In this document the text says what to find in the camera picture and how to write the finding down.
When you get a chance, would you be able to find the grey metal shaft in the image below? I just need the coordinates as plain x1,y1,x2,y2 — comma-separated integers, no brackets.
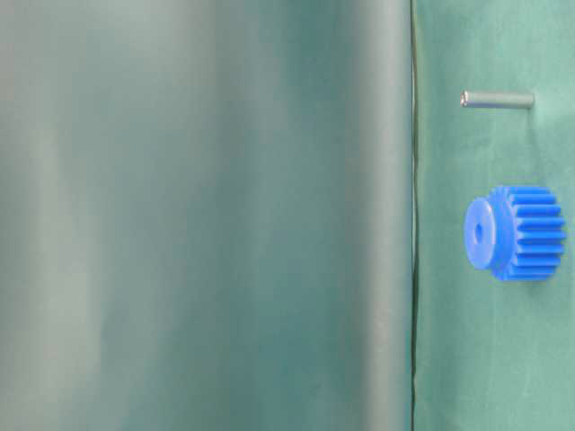
460,90,535,110

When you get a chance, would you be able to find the small blue plastic gear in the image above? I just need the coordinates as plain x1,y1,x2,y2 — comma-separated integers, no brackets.
464,186,566,282

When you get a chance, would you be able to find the green cloth mat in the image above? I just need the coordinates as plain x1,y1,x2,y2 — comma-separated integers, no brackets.
413,1,574,430

